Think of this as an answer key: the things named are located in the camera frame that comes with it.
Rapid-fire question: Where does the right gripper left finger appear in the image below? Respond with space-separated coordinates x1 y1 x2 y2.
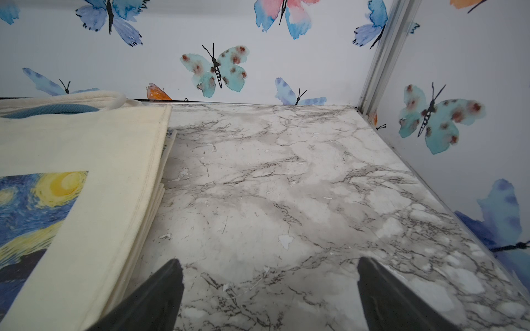
88 259 184 331

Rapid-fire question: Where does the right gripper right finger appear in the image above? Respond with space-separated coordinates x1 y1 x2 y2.
357 257 458 331

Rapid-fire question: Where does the cream bag starry night print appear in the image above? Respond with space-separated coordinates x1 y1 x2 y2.
1 91 172 330

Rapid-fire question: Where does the cream bag blue floral pattern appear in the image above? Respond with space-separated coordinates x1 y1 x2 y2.
1 104 99 119

